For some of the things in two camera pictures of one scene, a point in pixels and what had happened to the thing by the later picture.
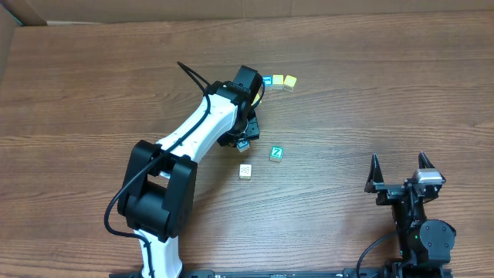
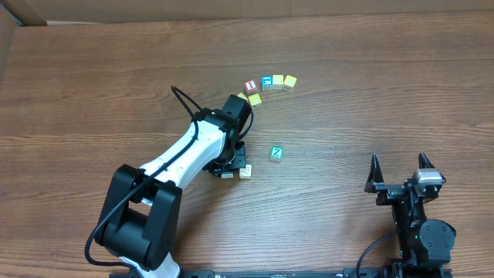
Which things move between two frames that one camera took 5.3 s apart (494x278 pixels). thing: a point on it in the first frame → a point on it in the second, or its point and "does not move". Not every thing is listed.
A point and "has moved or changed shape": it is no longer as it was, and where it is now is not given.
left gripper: [251, 131] → [238, 160]
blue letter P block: [243, 144] has moved or changed shape
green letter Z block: [276, 153] does not move
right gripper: [387, 191] does not move
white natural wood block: [245, 171] does not move
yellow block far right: [289, 82] does not move
